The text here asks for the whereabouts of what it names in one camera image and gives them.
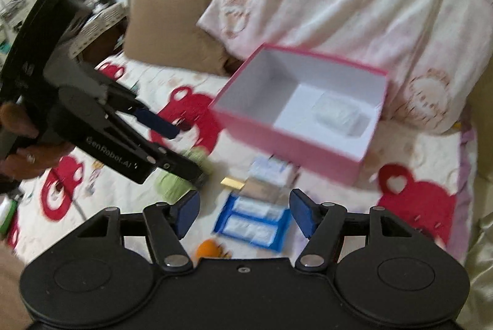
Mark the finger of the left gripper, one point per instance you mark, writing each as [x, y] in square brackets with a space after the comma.
[125, 101]
[150, 157]

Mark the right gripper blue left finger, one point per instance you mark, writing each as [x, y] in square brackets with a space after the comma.
[184, 213]

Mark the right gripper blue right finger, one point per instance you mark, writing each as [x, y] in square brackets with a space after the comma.
[305, 212]

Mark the green yarn ball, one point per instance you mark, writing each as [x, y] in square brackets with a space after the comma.
[171, 187]

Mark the blue battery pack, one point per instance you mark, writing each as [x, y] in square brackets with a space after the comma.
[260, 224]

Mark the small orange ball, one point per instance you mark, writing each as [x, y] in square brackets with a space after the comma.
[211, 248]

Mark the person's left hand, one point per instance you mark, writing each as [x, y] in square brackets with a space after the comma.
[33, 161]

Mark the white red bear bedsheet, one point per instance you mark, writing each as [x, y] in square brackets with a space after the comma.
[420, 177]

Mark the beige bottle with gold cap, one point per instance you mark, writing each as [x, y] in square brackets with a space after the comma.
[255, 189]

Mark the white and blue carton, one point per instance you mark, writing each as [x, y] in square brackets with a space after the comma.
[274, 171]

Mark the white perforated basket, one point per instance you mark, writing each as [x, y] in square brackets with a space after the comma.
[96, 26]

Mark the brown pillow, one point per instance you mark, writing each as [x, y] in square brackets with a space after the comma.
[165, 33]

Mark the pink cardboard box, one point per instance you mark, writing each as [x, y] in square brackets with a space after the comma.
[268, 104]

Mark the clear plastic floss box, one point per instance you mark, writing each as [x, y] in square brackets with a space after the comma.
[340, 115]

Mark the golden satin blanket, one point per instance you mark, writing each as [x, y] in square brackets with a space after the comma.
[477, 313]

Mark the pink cartoon pillow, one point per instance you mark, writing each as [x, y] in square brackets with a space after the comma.
[433, 50]

